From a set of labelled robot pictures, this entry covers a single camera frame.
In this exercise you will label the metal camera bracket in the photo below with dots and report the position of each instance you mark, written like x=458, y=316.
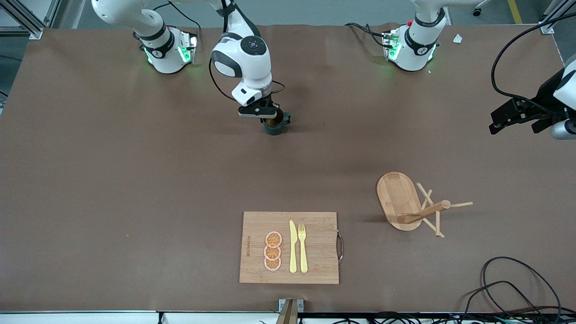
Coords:
x=290, y=308

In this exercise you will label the yellow plastic knife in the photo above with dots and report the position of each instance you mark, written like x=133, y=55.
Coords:
x=293, y=252

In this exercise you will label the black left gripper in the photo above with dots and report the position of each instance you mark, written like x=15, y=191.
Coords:
x=543, y=98

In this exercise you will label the aluminium frame profile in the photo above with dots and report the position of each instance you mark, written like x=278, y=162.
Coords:
x=546, y=27
x=27, y=22

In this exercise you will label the yellow plastic fork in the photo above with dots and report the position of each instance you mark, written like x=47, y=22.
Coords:
x=303, y=256

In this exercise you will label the white paper scrap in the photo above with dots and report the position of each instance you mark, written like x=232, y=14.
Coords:
x=457, y=38

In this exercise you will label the orange slice toy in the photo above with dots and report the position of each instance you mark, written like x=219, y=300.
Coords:
x=273, y=239

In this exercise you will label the white edge rail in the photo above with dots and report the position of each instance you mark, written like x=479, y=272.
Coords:
x=90, y=318

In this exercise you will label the wooden cutting board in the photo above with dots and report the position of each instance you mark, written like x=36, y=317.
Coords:
x=319, y=252

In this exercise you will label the dark green cup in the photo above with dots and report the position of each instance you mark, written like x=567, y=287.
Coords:
x=274, y=130

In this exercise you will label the metal base connector box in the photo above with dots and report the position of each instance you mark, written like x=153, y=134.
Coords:
x=391, y=45
x=189, y=47

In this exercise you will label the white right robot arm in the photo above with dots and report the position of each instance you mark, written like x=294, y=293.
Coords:
x=245, y=58

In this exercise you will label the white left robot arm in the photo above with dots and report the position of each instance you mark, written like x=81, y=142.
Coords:
x=418, y=45

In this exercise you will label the wooden mug tree stand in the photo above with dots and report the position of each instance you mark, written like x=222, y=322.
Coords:
x=396, y=198

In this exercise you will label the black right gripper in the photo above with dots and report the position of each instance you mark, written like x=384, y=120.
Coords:
x=271, y=105

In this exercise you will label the black caster wheel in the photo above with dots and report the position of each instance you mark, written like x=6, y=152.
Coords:
x=477, y=12

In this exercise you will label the brown table cover sheet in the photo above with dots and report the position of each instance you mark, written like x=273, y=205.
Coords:
x=180, y=202

